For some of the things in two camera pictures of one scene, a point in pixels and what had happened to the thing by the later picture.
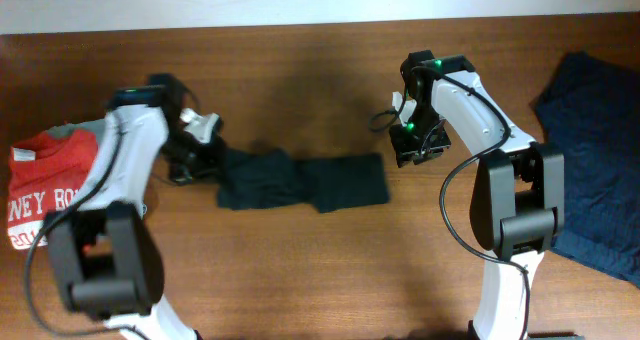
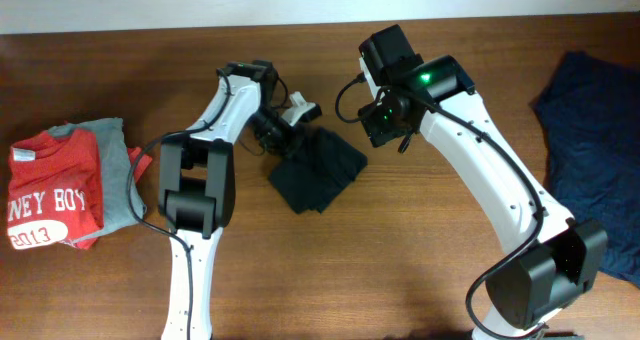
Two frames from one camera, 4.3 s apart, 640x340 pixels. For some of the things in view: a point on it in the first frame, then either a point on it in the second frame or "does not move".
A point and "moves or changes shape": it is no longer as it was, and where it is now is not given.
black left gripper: [184, 177] -> [285, 145]
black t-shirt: [261, 178] moves or changes shape
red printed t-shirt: [45, 172] does not move
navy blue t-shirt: [591, 109] does not move
